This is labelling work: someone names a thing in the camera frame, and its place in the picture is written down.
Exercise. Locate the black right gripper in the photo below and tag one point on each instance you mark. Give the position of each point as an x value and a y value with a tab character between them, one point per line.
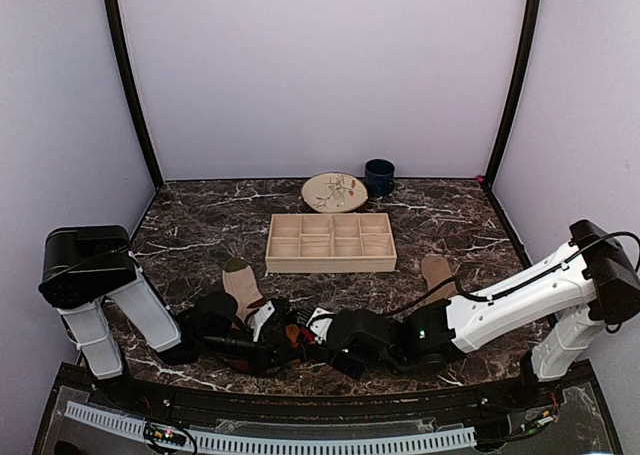
343	368

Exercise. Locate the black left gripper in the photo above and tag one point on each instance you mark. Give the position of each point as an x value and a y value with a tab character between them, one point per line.
266	351

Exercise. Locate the black argyle sock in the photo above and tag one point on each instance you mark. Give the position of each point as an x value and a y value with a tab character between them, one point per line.
300	337

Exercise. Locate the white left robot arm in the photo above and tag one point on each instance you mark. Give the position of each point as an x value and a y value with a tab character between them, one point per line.
85	265

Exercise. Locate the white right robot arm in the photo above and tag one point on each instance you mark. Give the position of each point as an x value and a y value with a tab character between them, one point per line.
589	282

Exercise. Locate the beige striped sock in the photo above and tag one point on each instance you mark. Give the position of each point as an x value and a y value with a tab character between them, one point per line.
239	281

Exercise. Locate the tan plain sock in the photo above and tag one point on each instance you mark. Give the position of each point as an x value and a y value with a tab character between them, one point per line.
435	270

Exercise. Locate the wooden compartment tray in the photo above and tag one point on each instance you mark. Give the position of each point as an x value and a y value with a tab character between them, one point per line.
330	243

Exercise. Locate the dark blue mug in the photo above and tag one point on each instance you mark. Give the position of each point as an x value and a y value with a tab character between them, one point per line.
379	177

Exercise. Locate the patterned ceramic plate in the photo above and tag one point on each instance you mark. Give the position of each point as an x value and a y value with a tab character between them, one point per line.
334	192

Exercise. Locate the white slotted cable duct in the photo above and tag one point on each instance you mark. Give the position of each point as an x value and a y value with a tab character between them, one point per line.
167	439

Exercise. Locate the left black corner post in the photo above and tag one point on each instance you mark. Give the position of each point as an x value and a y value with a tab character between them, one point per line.
128	83

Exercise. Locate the black corner post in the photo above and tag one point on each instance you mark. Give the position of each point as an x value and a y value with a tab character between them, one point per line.
128	83
521	61

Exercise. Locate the right black corner post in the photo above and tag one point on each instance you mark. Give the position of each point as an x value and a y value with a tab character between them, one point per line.
521	61

